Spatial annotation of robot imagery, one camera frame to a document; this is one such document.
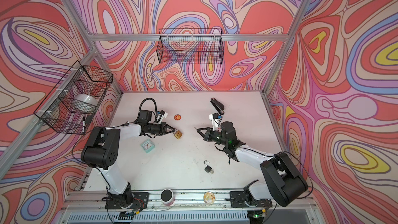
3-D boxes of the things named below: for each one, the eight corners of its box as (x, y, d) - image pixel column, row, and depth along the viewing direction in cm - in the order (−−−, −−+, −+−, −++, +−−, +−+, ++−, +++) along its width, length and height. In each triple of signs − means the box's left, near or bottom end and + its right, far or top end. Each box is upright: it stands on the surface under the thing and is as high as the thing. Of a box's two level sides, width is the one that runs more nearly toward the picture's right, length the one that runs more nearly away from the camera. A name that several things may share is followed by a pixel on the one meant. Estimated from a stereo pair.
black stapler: (221, 115, 109) (222, 110, 104) (209, 103, 116) (210, 98, 111) (225, 113, 110) (226, 107, 105) (213, 101, 117) (213, 96, 113)
